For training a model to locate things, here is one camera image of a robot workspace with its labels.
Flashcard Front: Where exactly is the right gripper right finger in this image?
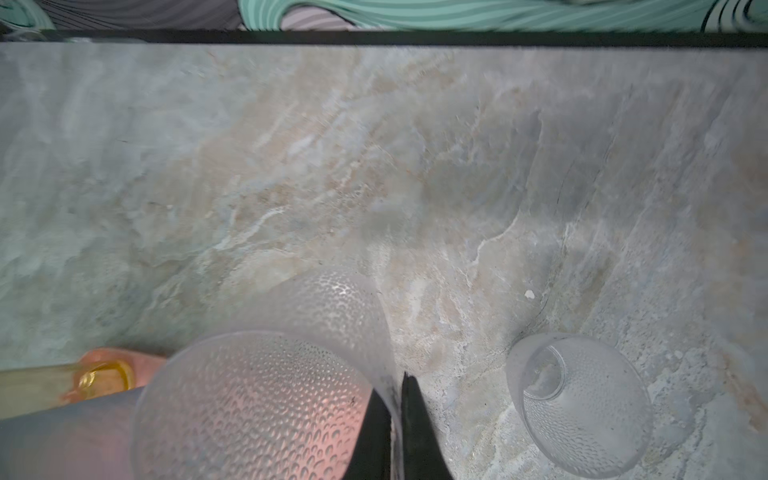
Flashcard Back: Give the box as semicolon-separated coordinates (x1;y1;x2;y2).
401;373;453;480

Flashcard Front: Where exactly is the pink tray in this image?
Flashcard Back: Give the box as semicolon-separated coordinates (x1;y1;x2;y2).
59;347;167;405

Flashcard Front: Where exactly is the yellow plastic cup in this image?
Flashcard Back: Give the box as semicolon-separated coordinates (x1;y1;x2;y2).
1;360;136;420

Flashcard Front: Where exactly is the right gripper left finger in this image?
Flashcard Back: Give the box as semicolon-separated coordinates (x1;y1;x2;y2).
342;390;392;480

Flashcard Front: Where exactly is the blue plastic cup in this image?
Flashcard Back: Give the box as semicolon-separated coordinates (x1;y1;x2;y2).
1;388;143;479

